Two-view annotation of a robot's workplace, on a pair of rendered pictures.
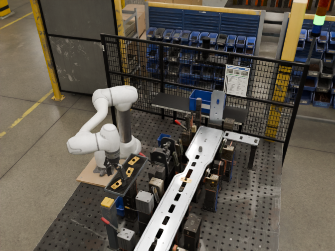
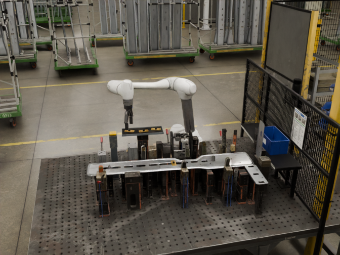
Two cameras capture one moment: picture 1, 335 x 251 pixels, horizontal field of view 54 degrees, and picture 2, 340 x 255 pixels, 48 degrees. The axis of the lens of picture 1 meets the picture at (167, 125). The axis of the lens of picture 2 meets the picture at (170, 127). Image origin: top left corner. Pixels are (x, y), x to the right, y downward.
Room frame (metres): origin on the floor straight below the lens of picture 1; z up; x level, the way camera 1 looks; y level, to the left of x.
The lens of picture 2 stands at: (0.17, -2.49, 2.58)
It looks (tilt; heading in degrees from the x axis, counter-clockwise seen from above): 24 degrees down; 59
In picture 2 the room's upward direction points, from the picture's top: straight up
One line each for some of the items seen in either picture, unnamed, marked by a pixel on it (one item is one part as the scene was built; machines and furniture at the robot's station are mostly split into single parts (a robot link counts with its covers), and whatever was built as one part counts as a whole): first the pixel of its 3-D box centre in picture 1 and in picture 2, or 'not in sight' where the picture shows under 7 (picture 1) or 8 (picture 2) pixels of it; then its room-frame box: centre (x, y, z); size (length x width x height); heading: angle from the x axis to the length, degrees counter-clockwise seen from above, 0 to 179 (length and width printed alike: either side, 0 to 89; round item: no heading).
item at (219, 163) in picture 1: (217, 176); (209, 187); (1.82, -0.39, 0.84); 0.11 x 0.08 x 0.29; 67
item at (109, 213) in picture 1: (111, 225); (114, 156); (1.32, 0.37, 0.92); 0.08 x 0.08 x 0.44; 67
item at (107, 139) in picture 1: (107, 137); (126, 88); (1.45, 0.34, 1.55); 0.13 x 0.11 x 0.16; 106
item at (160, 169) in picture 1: (159, 186); (166, 163); (1.69, 0.07, 0.89); 0.13 x 0.11 x 0.38; 67
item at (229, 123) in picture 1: (227, 136); (262, 176); (2.27, -0.53, 0.88); 0.08 x 0.08 x 0.36; 67
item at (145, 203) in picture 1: (145, 216); (133, 166); (1.40, 0.16, 0.90); 0.13 x 0.10 x 0.41; 67
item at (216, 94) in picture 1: (216, 107); (259, 139); (2.31, -0.42, 1.17); 0.12 x 0.01 x 0.34; 67
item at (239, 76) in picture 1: (236, 80); (299, 128); (2.54, -0.61, 1.30); 0.23 x 0.02 x 0.31; 67
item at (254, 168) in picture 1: (252, 155); (259, 198); (2.06, -0.72, 0.84); 0.11 x 0.06 x 0.29; 67
